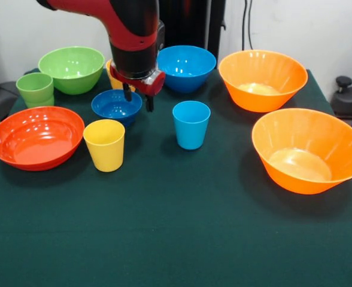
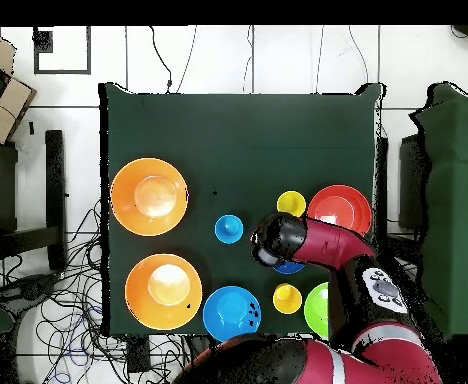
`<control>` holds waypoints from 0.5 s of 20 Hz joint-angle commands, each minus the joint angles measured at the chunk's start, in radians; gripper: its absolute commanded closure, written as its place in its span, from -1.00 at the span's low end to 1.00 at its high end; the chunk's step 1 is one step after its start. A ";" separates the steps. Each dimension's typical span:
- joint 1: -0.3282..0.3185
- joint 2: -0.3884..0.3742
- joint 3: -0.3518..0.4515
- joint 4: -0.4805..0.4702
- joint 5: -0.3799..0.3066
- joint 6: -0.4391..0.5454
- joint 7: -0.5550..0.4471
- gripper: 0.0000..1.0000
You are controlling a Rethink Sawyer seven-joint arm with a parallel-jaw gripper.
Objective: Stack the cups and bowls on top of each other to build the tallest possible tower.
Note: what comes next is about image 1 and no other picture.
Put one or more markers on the light blue plastic cup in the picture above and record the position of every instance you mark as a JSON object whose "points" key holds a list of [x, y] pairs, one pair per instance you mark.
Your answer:
{"points": [[191, 131]]}

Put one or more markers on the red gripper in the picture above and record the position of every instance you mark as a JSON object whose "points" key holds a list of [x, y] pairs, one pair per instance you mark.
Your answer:
{"points": [[146, 86]]}

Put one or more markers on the dark green tablecloth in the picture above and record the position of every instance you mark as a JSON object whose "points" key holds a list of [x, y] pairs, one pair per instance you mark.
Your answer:
{"points": [[176, 224]]}

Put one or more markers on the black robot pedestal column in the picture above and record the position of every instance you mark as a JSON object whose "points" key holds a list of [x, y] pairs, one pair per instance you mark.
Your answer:
{"points": [[194, 24]]}

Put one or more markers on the green plastic bowl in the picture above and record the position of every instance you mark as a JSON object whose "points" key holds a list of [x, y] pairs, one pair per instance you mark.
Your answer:
{"points": [[71, 68]]}

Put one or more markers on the light blue plastic bowl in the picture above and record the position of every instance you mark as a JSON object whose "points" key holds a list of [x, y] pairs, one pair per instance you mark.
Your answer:
{"points": [[186, 64]]}

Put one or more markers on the dark blue plastic bowl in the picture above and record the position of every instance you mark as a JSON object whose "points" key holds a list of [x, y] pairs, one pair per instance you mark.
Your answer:
{"points": [[113, 109]]}

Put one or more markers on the green plastic cup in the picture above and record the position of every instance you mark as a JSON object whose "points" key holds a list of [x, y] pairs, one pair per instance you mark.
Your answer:
{"points": [[39, 103], [35, 86]]}

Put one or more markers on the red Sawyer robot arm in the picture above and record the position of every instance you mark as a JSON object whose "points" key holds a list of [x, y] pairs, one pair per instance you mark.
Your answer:
{"points": [[128, 27]]}

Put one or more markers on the red plastic bowl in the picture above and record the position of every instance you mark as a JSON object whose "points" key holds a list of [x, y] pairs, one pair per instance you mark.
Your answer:
{"points": [[35, 137]]}

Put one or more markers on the orange plastic bowl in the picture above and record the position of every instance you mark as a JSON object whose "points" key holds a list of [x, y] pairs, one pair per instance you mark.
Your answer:
{"points": [[309, 140], [262, 71]]}

